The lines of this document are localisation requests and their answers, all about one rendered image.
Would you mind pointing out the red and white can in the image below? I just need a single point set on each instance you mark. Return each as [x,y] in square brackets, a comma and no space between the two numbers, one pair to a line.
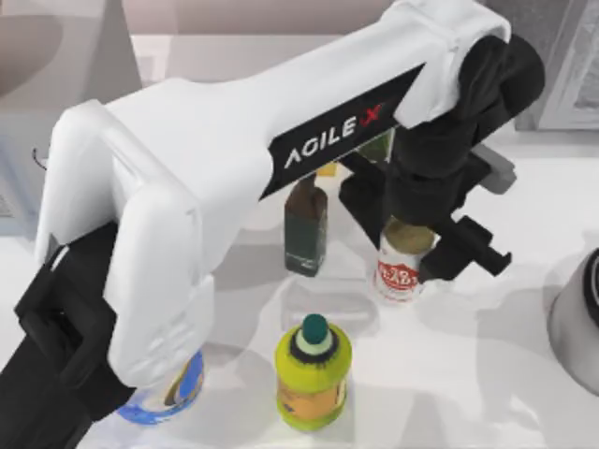
[398,276]

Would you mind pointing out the dark green bottle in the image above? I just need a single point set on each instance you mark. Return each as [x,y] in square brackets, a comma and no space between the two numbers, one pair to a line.
[304,234]

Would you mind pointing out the grey cabinet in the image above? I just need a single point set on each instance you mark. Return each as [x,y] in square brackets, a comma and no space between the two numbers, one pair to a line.
[573,61]

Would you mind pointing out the yellow-green bottle with green cap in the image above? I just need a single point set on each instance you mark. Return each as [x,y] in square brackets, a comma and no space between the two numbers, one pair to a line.
[311,374]

